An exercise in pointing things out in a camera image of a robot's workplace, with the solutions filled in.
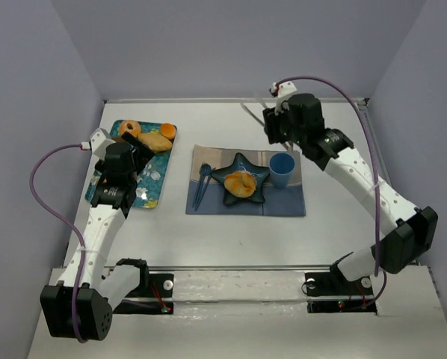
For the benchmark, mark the small round orange bun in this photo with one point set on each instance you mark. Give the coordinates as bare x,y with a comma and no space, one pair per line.
168,130

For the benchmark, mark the sugared ring donut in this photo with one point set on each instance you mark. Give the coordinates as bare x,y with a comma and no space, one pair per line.
130,126

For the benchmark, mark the blue star-shaped plate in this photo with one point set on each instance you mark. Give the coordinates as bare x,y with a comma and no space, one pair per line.
241,163

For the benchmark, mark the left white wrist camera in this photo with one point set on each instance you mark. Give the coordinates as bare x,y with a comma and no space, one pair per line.
98,143

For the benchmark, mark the metal rail front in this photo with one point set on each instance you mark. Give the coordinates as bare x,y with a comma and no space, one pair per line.
241,268

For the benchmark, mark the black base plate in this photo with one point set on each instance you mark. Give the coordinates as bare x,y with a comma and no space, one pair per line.
155,299
325,294

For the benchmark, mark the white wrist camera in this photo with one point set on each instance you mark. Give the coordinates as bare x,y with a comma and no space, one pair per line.
98,143
282,92

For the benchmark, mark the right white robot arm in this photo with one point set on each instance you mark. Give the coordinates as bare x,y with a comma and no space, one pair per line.
406,231

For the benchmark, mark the blue plastic chopstick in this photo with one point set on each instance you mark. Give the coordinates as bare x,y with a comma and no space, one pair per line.
202,189

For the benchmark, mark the blue beige placemat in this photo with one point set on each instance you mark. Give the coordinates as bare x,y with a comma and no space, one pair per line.
279,202

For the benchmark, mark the blue plastic spork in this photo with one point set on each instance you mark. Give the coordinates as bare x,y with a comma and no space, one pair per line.
204,171

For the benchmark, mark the teal floral tray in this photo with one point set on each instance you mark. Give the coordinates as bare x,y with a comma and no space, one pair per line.
150,181

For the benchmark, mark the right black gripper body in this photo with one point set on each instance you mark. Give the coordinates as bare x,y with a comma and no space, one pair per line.
270,125

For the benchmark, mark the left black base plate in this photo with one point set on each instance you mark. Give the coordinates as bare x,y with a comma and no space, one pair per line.
155,299

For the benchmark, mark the twisted orange glazed bread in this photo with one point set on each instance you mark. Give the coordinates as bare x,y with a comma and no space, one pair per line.
241,184

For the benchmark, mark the blue plastic cup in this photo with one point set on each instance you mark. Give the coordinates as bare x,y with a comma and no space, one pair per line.
281,166

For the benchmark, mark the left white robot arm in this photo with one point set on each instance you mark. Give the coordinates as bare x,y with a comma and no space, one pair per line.
81,303

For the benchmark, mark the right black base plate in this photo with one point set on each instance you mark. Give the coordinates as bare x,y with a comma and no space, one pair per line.
325,294

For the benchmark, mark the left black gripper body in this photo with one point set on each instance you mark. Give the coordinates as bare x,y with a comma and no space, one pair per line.
142,150

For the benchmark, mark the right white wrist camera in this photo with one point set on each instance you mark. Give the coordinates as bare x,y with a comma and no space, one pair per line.
282,92

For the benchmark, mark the tan turnover pastry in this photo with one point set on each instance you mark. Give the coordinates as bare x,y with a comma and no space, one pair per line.
155,141

